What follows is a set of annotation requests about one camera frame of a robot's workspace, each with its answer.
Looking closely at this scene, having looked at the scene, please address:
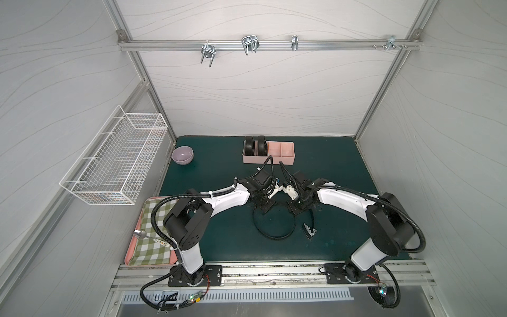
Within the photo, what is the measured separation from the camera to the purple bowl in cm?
106

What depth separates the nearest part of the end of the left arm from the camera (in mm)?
672

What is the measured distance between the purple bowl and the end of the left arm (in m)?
0.48
